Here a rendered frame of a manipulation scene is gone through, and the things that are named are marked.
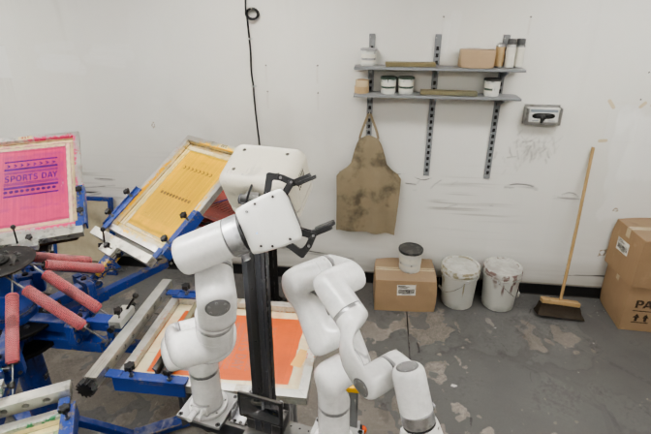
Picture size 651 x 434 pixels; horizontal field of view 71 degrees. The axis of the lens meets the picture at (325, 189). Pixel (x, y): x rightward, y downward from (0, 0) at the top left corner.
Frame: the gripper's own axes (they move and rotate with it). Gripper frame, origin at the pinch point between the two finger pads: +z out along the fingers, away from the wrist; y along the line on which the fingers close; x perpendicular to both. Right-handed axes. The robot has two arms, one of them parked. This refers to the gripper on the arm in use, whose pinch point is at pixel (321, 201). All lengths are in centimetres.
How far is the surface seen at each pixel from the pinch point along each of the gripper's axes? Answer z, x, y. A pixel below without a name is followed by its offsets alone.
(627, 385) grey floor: 135, 216, -208
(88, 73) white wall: -151, 296, 148
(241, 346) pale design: -63, 117, -56
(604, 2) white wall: 220, 236, 36
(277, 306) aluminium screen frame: -46, 139, -51
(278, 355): -48, 112, -64
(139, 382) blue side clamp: -98, 91, -46
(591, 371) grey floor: 120, 227, -198
